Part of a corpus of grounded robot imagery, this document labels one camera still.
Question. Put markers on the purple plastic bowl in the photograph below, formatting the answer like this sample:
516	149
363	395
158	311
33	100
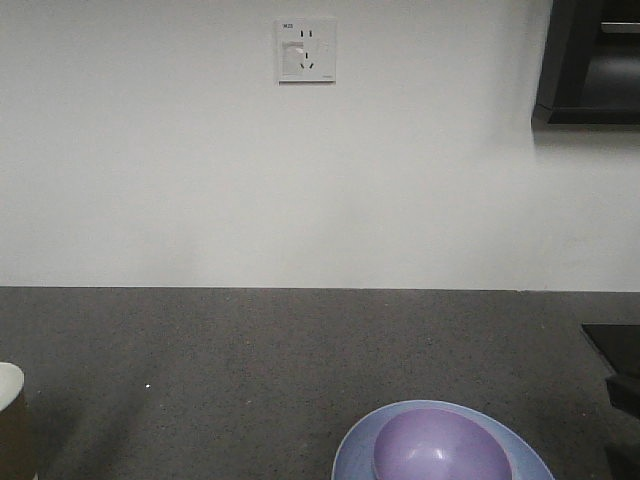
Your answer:
432	443

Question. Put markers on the light blue plastic plate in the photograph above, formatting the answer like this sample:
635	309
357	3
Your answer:
354	456

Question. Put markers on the brown paper cup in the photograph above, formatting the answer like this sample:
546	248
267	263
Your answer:
18	459

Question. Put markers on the black glass cooktop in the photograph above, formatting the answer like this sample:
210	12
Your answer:
618	344

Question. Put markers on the white wall socket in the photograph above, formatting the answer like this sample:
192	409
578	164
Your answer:
306	50

